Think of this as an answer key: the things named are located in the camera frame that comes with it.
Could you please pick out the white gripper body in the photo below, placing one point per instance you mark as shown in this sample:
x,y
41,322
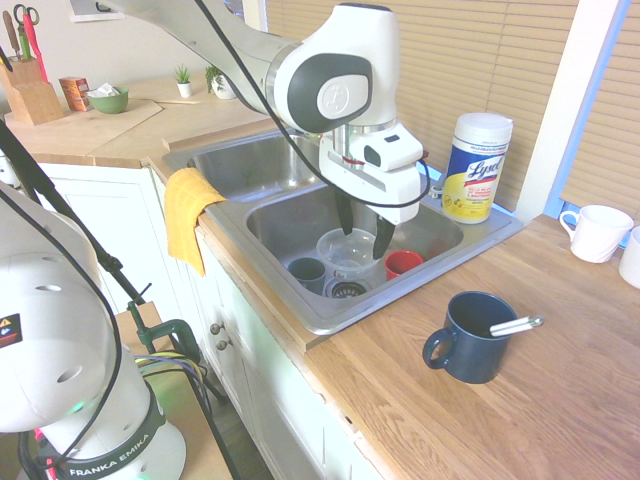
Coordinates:
x,y
395,192

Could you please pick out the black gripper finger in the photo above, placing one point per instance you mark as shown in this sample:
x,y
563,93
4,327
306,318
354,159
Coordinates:
x,y
346,215
382,240

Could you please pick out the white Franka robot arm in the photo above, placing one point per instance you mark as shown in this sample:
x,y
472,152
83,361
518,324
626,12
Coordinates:
x,y
330,50

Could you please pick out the metal sink hole cap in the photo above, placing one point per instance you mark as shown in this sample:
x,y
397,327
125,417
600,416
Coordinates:
x,y
436,192

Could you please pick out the metal sink drain strainer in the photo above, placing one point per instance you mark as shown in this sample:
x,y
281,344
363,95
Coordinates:
x,y
346,289

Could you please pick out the stainless steel double sink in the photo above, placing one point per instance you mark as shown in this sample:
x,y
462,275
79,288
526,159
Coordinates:
x,y
280,170

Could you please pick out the red cup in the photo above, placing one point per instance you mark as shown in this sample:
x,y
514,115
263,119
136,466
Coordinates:
x,y
400,265

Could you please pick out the clear plastic container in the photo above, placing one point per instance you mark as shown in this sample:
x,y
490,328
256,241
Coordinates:
x,y
345,255

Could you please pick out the grey cup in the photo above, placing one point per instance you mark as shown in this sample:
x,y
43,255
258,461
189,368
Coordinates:
x,y
307,275

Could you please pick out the Lysol wipes canister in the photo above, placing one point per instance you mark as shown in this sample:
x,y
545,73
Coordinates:
x,y
472,170

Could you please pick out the dark blue mug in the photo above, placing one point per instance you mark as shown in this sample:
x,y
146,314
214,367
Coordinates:
x,y
475,360

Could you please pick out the tan window blind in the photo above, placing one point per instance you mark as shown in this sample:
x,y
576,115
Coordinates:
x,y
475,55
607,150

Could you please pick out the yellow dish cloth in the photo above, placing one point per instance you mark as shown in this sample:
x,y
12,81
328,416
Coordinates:
x,y
185,220

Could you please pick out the metal cabinet knob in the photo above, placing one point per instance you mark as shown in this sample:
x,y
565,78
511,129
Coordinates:
x,y
222,344
216,328

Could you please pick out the leafy potted plant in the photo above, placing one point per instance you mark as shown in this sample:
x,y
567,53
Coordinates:
x,y
220,86

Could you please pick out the wooden stick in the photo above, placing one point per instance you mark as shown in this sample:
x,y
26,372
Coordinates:
x,y
177,101

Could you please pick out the green clamp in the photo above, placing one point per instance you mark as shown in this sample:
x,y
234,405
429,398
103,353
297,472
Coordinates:
x,y
175,330

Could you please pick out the white mug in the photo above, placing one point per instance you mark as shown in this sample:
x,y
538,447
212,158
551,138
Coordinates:
x,y
597,235
631,262

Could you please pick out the small spiky potted plant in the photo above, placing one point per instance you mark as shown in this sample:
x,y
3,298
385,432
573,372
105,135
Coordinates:
x,y
183,82

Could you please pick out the white kitchen cabinet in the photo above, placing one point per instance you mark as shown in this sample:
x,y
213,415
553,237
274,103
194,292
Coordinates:
x,y
125,210

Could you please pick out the wooden board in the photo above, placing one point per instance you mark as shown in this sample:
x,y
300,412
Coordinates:
x,y
100,127

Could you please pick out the green bowl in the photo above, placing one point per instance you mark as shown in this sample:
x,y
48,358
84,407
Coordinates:
x,y
110,102

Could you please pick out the orange cardboard box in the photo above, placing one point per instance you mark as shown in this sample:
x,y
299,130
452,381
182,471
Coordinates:
x,y
75,94

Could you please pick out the wooden knife block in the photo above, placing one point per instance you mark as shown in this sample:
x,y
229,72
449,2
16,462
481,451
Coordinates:
x,y
32,97

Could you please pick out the green and red scissors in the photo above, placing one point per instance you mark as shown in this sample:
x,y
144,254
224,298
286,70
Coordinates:
x,y
25,12

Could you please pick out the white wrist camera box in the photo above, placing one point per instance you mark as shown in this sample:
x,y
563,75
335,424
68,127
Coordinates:
x,y
395,147

